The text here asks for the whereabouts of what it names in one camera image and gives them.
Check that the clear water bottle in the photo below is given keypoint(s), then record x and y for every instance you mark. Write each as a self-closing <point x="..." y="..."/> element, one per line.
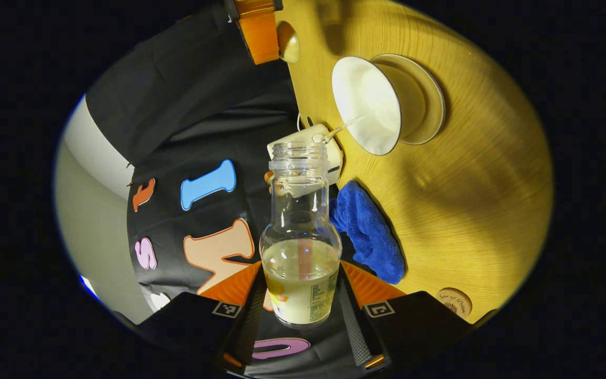
<point x="300" y="295"/>

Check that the round cork coaster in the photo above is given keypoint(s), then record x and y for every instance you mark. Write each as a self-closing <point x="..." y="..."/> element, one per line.
<point x="454" y="301"/>

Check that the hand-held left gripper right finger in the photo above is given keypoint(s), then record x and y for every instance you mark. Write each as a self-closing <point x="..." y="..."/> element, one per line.
<point x="354" y="329"/>

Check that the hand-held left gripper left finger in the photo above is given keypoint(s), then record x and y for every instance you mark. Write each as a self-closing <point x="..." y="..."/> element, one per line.
<point x="248" y="326"/>

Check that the white toaster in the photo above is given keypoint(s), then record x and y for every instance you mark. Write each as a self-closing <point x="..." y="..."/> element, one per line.
<point x="295" y="136"/>

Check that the bread slice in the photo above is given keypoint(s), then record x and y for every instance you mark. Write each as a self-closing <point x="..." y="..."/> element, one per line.
<point x="267" y="179"/>

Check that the blue towel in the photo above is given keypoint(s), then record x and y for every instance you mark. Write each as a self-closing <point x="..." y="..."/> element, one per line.
<point x="366" y="237"/>

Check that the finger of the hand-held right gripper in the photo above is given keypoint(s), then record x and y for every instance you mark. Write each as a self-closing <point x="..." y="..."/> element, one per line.
<point x="258" y="37"/>

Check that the cream teacup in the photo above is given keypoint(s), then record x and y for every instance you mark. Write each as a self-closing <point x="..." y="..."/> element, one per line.
<point x="366" y="105"/>

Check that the black backdrop cloth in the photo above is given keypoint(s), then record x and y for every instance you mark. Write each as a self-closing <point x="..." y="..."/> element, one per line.
<point x="187" y="105"/>

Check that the cream teacup lid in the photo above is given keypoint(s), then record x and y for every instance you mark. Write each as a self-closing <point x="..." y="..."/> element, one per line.
<point x="288" y="45"/>

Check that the cream saucer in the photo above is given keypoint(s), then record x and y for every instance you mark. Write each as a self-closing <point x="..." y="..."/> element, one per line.
<point x="424" y="100"/>

